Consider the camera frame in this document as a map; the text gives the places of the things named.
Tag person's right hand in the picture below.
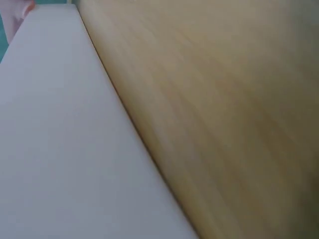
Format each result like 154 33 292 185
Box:
0 0 36 45

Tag white cutting board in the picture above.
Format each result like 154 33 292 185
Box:
0 3 199 239

